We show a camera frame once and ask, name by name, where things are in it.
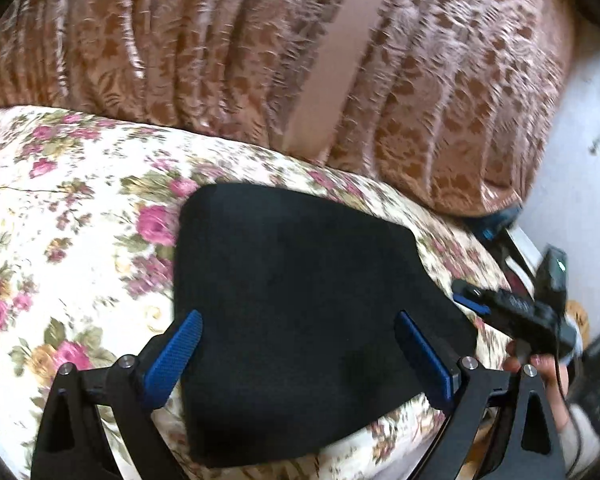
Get black pants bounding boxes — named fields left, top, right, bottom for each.
left=172, top=182, right=481, bottom=463

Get blue and black object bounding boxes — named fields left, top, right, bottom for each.
left=472, top=205, right=523, bottom=243

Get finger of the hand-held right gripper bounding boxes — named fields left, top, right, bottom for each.
left=452, top=279, right=500, bottom=317

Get person's right hand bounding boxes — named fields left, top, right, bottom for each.
left=504, top=341, right=570, bottom=432

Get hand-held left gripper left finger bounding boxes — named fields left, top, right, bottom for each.
left=30, top=310, right=204, bottom=480

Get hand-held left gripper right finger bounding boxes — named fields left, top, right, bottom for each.
left=395, top=310, right=569, bottom=480

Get brown damask fabric cover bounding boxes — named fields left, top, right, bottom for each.
left=0, top=0, right=577, bottom=217

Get person's right forearm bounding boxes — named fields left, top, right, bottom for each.
left=555, top=400, right=600, bottom=477

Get floral printed blanket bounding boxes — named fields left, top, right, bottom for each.
left=0, top=105, right=508, bottom=480

